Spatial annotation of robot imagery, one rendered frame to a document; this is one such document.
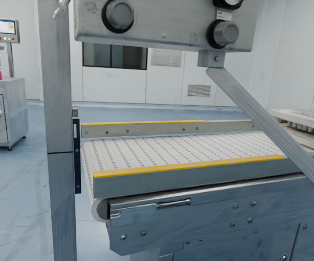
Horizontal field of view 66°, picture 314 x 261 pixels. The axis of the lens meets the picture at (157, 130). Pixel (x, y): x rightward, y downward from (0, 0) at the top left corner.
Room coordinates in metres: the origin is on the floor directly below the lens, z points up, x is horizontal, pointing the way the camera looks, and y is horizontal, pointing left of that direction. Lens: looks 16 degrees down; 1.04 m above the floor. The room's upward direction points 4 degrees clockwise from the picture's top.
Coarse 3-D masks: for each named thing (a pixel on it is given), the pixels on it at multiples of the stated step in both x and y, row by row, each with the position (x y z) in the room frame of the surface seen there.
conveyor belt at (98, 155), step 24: (96, 144) 0.52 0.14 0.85; (120, 144) 0.53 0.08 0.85; (144, 144) 0.54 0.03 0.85; (168, 144) 0.55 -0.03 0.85; (192, 144) 0.56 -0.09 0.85; (216, 144) 0.58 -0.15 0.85; (240, 144) 0.59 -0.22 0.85; (264, 144) 0.60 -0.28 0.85; (96, 168) 0.40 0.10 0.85; (120, 168) 0.40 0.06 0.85; (144, 192) 0.33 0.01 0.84; (96, 216) 0.31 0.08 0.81
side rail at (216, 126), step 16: (96, 128) 0.56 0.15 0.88; (112, 128) 0.57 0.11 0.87; (128, 128) 0.58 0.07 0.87; (144, 128) 0.60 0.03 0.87; (160, 128) 0.62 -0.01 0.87; (176, 128) 0.63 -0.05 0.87; (192, 128) 0.65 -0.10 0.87; (208, 128) 0.67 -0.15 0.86; (224, 128) 0.69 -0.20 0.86; (240, 128) 0.71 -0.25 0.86; (256, 128) 0.73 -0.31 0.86
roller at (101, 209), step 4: (104, 200) 0.31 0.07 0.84; (108, 200) 0.31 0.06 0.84; (100, 204) 0.31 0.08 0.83; (104, 204) 0.31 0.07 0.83; (108, 204) 0.31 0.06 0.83; (96, 208) 0.31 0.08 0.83; (100, 208) 0.30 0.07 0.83; (104, 208) 0.31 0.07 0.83; (108, 208) 0.31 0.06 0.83; (100, 212) 0.30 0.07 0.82; (104, 212) 0.31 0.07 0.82; (108, 212) 0.31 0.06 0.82; (100, 216) 0.30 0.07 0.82; (104, 216) 0.31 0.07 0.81; (108, 216) 0.31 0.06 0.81
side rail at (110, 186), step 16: (272, 160) 0.40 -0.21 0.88; (288, 160) 0.42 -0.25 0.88; (128, 176) 0.31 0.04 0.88; (144, 176) 0.32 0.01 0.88; (160, 176) 0.33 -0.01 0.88; (176, 176) 0.33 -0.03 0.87; (192, 176) 0.35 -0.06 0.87; (208, 176) 0.36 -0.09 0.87; (224, 176) 0.37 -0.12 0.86; (240, 176) 0.38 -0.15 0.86; (256, 176) 0.39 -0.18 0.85; (96, 192) 0.29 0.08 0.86; (112, 192) 0.30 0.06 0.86; (128, 192) 0.31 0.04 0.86
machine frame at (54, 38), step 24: (48, 0) 0.54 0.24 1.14; (48, 24) 0.54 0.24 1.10; (48, 48) 0.54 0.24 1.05; (48, 72) 0.53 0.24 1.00; (48, 96) 0.53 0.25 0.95; (48, 120) 0.53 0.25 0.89; (72, 120) 0.55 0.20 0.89; (48, 144) 0.53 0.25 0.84; (72, 144) 0.55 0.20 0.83; (48, 168) 0.53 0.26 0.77; (72, 168) 0.55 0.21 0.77; (72, 192) 0.55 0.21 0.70; (72, 216) 0.55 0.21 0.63; (72, 240) 0.55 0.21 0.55
